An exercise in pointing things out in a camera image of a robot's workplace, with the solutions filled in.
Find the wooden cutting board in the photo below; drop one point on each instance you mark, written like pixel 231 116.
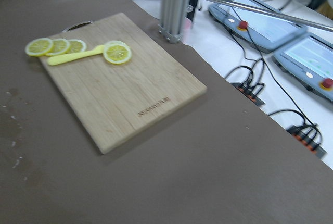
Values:
pixel 116 102

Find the top lemon slice on knife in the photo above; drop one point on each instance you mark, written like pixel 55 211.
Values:
pixel 117 53

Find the lower lemon slice under knife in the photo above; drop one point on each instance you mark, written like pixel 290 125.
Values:
pixel 115 42

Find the black usb hub far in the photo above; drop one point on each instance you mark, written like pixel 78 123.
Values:
pixel 248 94

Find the black usb hub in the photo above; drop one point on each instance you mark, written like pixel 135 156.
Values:
pixel 248 94
pixel 310 137

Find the yellow plastic knife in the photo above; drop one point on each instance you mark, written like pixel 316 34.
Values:
pixel 64 58

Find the middle lemon slice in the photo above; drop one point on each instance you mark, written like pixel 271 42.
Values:
pixel 60 46

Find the blue tablet case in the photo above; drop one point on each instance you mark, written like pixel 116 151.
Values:
pixel 262 31

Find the lemon slice at board corner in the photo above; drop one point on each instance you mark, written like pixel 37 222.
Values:
pixel 39 47

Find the black usb hub near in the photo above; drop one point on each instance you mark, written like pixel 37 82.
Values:
pixel 310 137

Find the aluminium frame post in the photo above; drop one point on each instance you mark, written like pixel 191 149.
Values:
pixel 172 17

